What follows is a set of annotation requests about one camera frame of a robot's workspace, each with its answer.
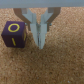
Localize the purple block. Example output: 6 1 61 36
0 20 28 48

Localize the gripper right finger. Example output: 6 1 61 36
38 6 62 50

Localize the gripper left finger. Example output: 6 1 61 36
13 7 42 50

